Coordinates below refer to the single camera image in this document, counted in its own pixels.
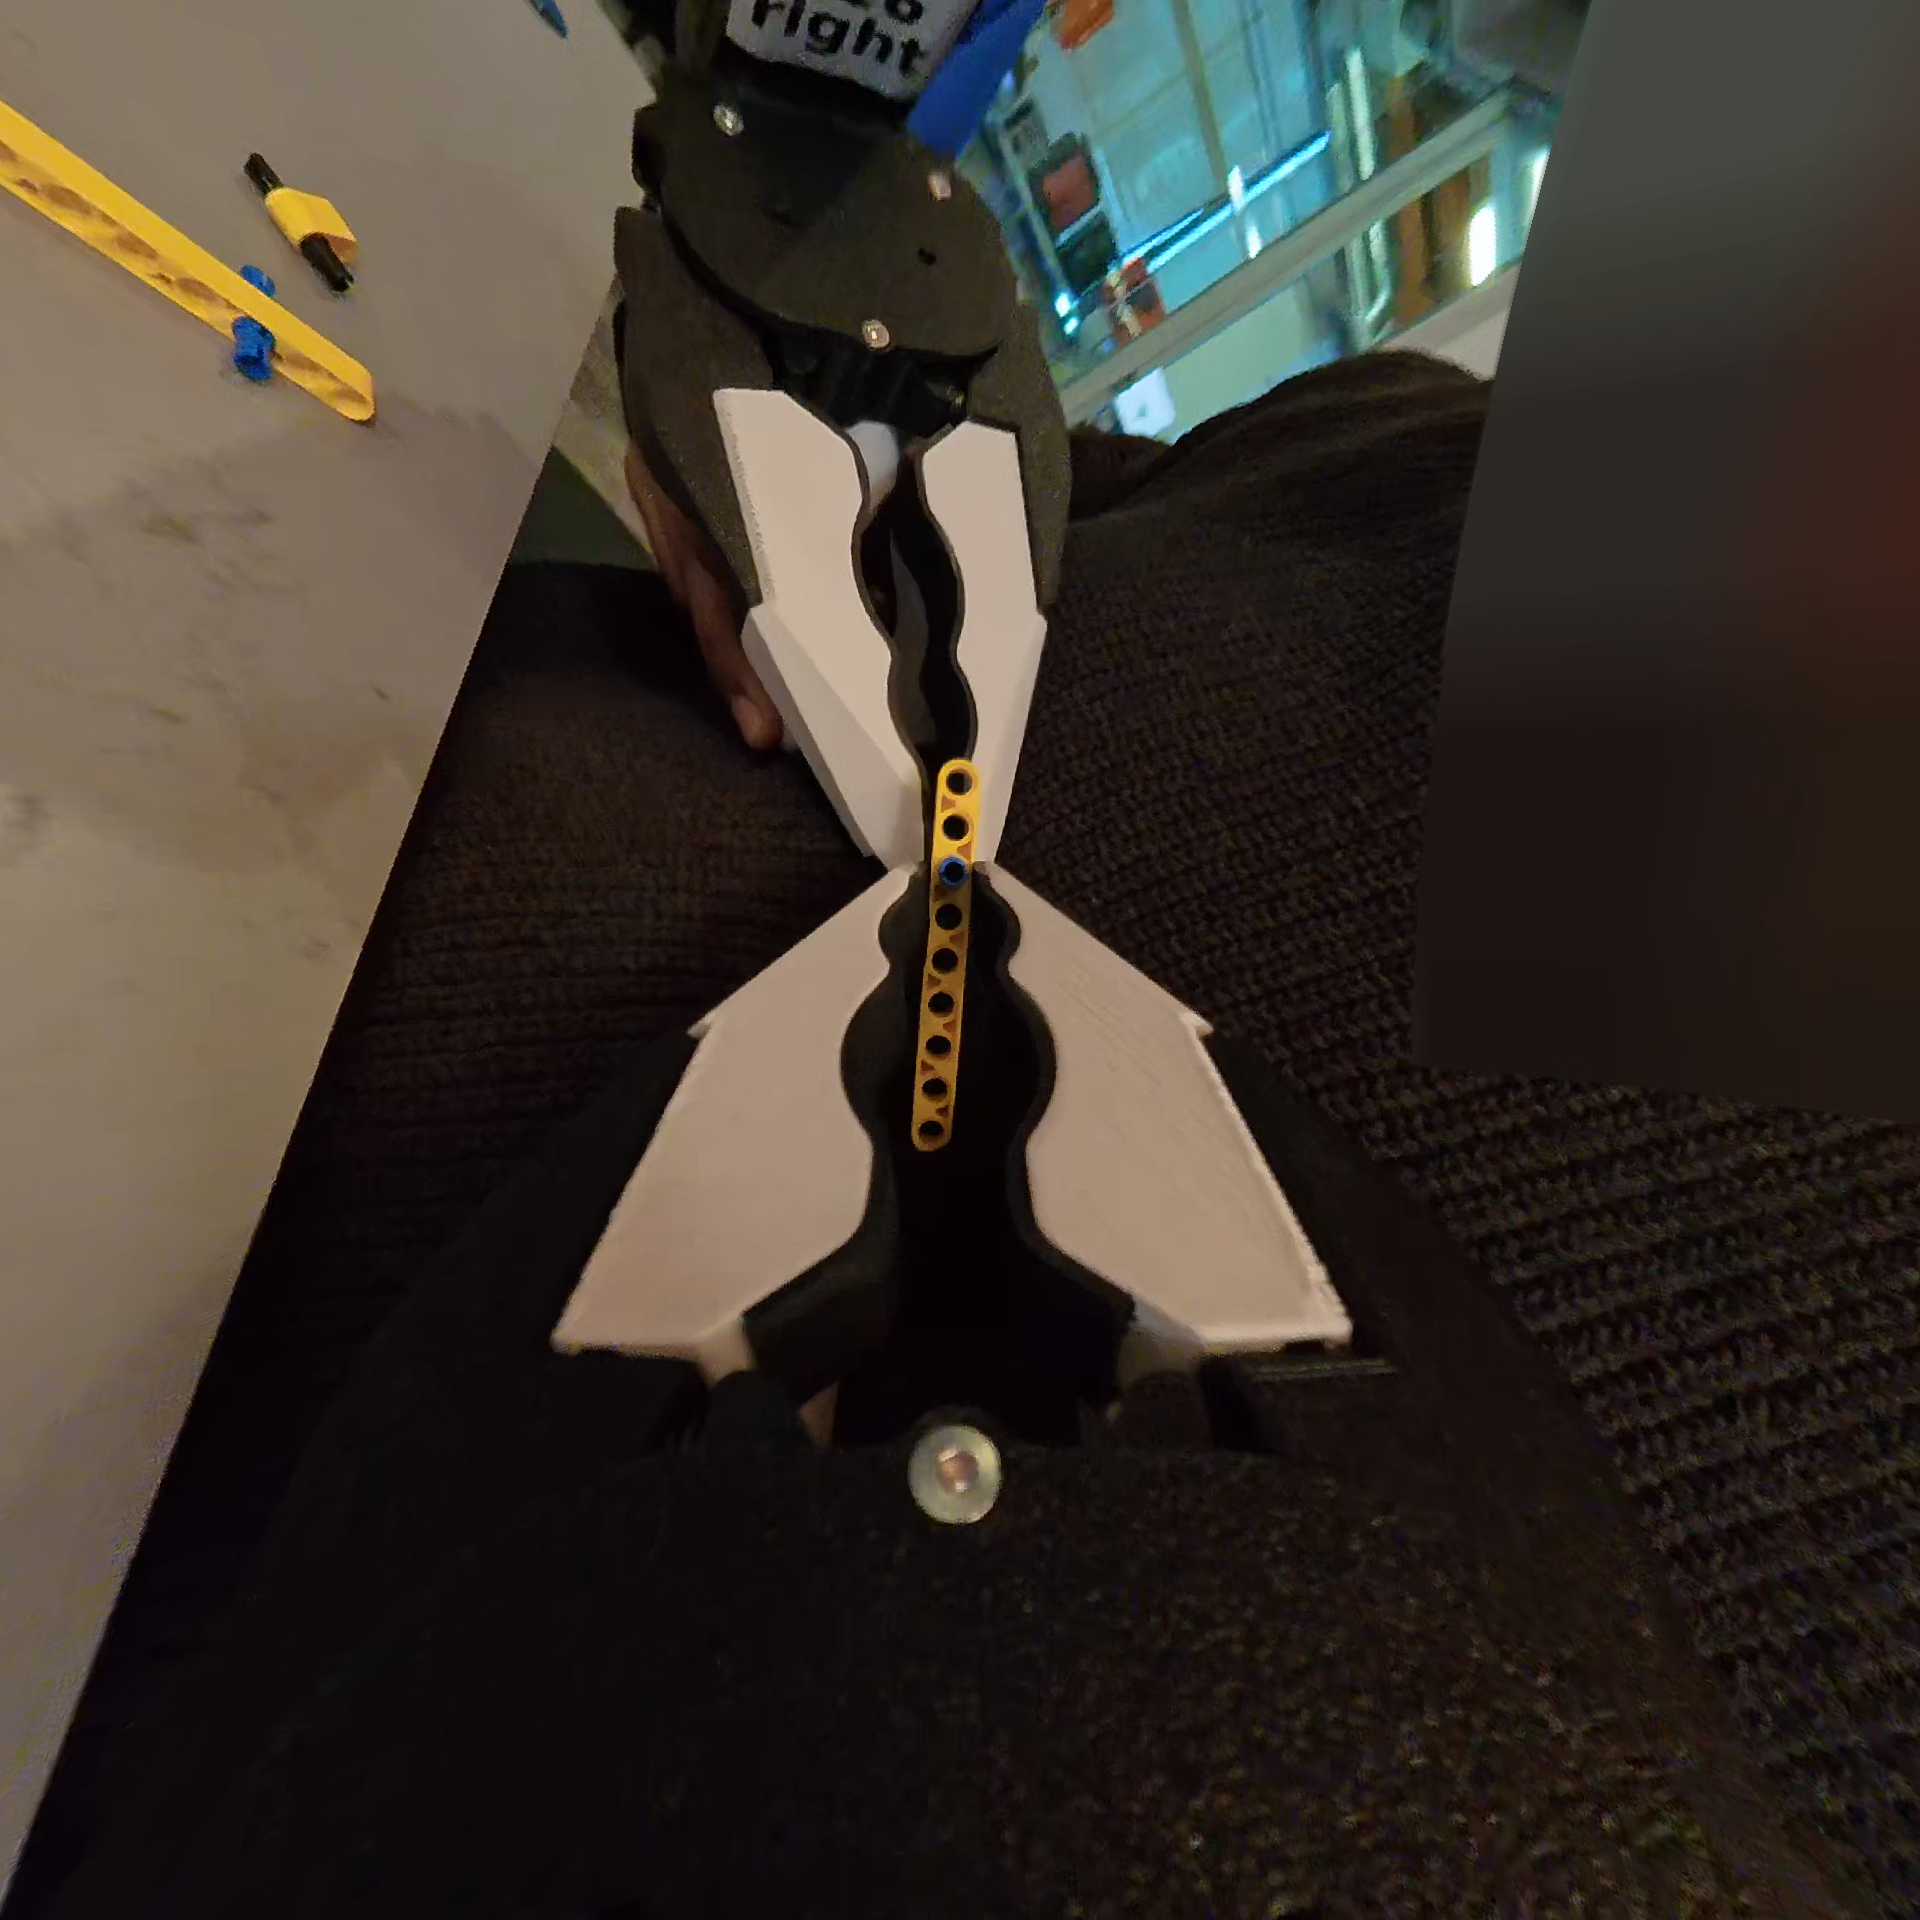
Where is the small yellow connector black axle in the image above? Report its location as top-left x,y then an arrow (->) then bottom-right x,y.
241,150 -> 360,294

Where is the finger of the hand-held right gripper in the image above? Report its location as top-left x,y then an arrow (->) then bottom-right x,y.
712,386 -> 939,873
914,421 -> 1050,864

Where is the person's right hand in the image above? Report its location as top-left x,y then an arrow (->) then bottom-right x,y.
623,446 -> 788,757

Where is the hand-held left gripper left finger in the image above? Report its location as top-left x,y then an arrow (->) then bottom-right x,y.
551,867 -> 918,1381

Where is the yellow toy beam with holes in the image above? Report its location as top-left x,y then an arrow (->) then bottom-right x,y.
908,759 -> 985,1155
0,96 -> 377,426

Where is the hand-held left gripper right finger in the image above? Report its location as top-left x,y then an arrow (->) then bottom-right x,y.
981,867 -> 1355,1381

